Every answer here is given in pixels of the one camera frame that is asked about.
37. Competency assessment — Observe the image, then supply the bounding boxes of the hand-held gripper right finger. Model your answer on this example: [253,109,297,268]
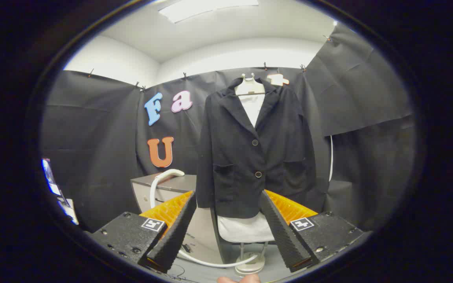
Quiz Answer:
[259,189,365,273]

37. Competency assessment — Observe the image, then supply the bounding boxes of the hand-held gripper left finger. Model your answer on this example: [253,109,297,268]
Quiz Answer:
[91,191,197,274]

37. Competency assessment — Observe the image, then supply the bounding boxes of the black blazer jacket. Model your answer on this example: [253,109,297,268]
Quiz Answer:
[195,77,317,219]

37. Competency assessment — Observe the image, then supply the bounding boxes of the white steamer stand base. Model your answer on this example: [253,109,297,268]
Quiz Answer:
[234,242,268,276]

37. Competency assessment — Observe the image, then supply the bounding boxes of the white padded ironing board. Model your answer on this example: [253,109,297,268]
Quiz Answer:
[217,94,276,243]

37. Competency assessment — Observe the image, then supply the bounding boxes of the grey cabinet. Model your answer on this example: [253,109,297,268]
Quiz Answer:
[130,173,227,265]

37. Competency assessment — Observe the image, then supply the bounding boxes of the black backdrop cloth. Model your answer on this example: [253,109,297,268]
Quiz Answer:
[40,24,416,232]

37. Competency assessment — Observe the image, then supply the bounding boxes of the blue white printed papers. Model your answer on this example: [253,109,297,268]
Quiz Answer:
[41,157,79,225]

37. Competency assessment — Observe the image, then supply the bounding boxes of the white plastic hanger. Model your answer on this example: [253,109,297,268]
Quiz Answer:
[234,73,266,97]

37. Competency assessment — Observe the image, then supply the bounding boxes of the ceiling light panel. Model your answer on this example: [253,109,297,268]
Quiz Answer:
[158,0,259,23]

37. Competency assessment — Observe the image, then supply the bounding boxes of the thin white cable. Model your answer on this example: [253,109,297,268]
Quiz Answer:
[328,135,334,182]

